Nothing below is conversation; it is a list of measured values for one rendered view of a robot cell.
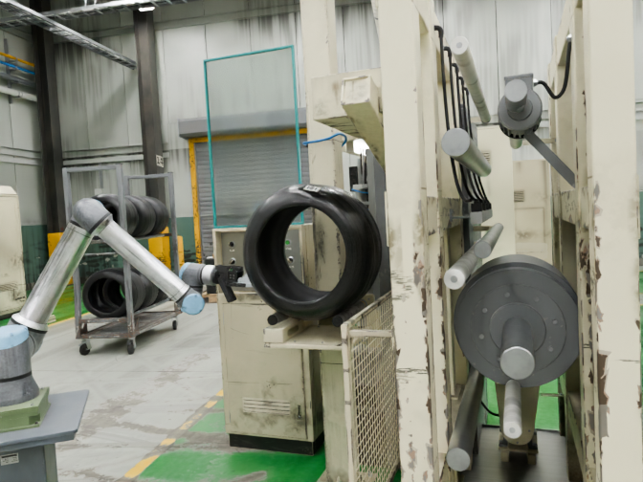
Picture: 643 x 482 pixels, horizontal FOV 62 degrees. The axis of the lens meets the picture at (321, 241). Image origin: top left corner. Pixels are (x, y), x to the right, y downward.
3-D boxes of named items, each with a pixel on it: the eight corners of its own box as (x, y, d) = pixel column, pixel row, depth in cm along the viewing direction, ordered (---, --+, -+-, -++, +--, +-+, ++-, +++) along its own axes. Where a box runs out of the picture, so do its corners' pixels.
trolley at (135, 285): (136, 328, 676) (125, 175, 665) (184, 327, 667) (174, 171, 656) (75, 357, 544) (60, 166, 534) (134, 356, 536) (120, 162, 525)
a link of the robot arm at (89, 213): (82, 189, 211) (211, 301, 226) (87, 192, 223) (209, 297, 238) (61, 211, 209) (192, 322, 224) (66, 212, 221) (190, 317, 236)
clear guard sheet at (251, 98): (215, 228, 308) (204, 60, 303) (304, 224, 289) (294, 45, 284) (213, 228, 306) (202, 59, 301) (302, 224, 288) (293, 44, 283)
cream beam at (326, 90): (360, 141, 238) (358, 107, 237) (416, 135, 229) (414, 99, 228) (310, 120, 181) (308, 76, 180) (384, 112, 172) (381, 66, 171)
